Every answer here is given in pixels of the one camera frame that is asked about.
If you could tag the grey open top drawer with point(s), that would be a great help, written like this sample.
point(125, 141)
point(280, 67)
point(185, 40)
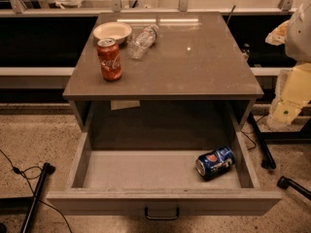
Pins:
point(125, 182)

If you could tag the black drawer handle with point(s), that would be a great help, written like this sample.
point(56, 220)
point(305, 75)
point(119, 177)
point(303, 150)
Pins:
point(161, 214)

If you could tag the red coca-cola can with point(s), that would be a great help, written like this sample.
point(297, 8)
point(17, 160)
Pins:
point(109, 57)

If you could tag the grey cabinet with counter top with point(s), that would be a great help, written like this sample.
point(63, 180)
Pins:
point(194, 86)

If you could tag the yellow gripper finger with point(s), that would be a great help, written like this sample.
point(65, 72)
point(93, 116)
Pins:
point(277, 36)
point(284, 112)

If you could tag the black stand leg left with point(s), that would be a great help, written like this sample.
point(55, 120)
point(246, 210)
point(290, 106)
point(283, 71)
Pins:
point(47, 169)

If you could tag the black stand leg right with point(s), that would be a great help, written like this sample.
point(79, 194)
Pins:
point(268, 161)

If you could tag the paper label under counter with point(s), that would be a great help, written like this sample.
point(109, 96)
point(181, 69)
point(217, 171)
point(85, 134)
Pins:
point(126, 104)

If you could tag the clear plastic water bottle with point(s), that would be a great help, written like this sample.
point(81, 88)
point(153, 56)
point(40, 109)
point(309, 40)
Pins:
point(141, 43)

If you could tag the black stand leg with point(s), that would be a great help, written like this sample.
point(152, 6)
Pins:
point(47, 169)
point(268, 161)

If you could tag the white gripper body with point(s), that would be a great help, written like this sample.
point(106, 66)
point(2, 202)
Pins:
point(299, 38)

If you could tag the white bowl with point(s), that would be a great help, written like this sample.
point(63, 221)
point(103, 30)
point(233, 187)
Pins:
point(119, 31)

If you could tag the blue pepsi can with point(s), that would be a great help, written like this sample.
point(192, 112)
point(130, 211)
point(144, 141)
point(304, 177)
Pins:
point(214, 163)

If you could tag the black caster leg right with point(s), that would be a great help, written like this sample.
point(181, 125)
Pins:
point(285, 183)

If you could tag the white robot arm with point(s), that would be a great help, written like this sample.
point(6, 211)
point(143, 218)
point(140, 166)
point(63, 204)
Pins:
point(297, 45)

